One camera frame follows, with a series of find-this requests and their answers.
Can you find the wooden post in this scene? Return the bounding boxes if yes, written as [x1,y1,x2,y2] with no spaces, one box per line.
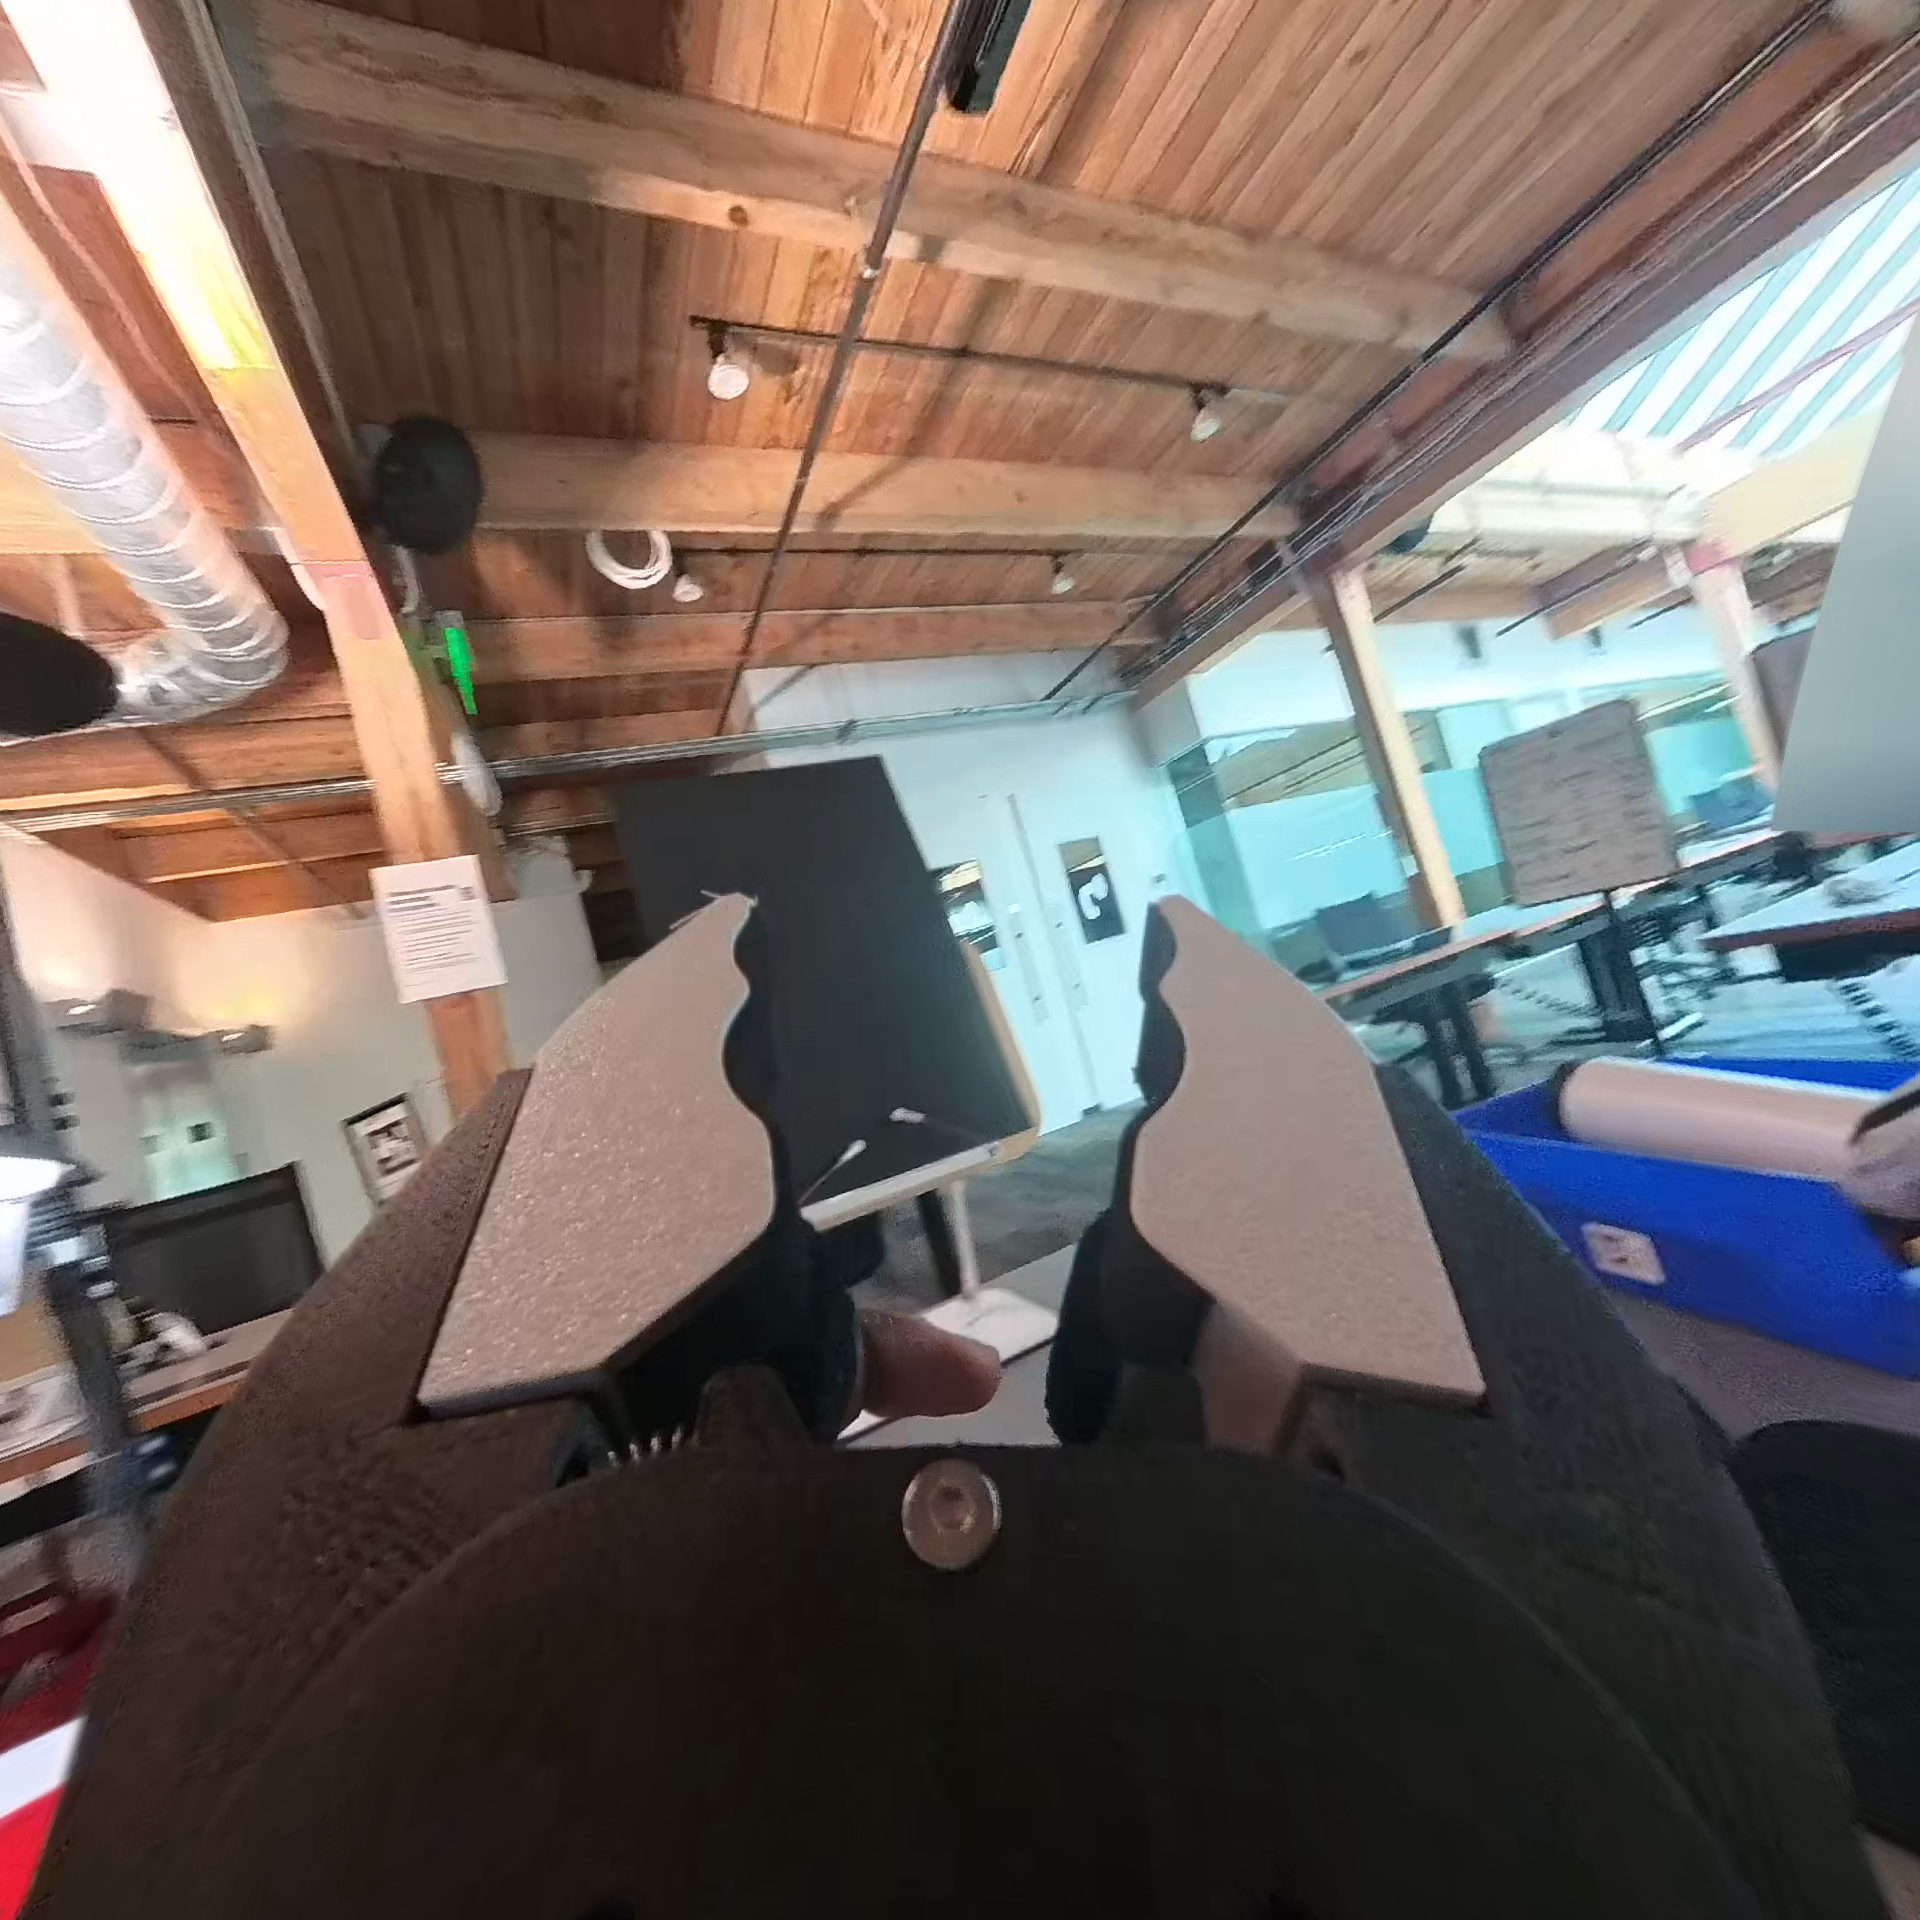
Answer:
[15,0,519,1120]
[1316,567,1469,934]

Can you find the black monitor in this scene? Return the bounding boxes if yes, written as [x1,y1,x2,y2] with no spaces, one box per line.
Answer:
[96,1160,326,1337]

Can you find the silver ventilation duct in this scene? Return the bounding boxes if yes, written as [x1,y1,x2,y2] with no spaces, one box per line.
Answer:
[0,194,290,721]

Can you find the black quilted cushion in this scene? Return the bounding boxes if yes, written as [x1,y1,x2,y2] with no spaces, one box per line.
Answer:
[1726,1417,1920,1854]

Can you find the black framed whiteboard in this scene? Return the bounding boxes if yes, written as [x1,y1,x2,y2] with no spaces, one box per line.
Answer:
[1476,697,1681,909]

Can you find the white paper notice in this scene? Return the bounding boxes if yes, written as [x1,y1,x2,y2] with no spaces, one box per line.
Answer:
[370,854,509,1002]

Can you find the blue plastic bin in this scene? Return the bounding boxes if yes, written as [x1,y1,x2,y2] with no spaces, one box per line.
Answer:
[1463,1055,1920,1382]

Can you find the brown top office desk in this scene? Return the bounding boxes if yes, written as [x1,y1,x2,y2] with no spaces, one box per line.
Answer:
[1318,839,1788,1112]

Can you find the grey flat panel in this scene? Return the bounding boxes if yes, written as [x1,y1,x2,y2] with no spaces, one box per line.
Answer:
[1773,434,1920,839]

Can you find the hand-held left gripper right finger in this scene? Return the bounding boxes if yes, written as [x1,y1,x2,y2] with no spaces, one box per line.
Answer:
[1126,895,1489,1460]

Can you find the person's left hand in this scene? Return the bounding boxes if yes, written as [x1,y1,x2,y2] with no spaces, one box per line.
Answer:
[856,1312,1002,1421]

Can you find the grey metal conduit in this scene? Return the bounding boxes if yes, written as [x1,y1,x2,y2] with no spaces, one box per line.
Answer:
[719,0,998,735]

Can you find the white paper roll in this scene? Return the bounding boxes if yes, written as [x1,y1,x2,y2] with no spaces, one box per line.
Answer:
[1557,1055,1895,1185]

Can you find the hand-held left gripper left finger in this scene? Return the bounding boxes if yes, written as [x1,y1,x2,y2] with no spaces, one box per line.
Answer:
[415,894,784,1421]

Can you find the black board with wooden rim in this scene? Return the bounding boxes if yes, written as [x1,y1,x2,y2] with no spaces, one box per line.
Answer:
[613,757,1041,1185]

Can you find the white double door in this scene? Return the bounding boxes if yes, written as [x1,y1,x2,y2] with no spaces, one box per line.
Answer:
[982,778,1150,1143]

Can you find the black and white tag sign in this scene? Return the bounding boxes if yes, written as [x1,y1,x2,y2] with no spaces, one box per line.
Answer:
[342,1094,431,1202]

